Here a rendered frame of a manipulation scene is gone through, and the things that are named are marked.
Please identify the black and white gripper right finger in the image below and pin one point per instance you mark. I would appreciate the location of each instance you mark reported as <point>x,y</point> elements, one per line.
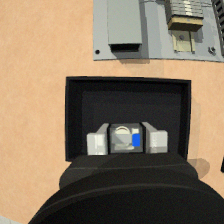
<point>154,141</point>

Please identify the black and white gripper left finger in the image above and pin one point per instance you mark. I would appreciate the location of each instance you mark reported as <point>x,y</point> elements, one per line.
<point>98,143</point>

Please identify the black open tray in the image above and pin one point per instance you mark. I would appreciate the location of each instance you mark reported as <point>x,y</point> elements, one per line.
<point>91,101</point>

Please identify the grey mounting plate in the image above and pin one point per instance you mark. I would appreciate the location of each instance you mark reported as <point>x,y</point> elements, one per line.
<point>158,41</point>

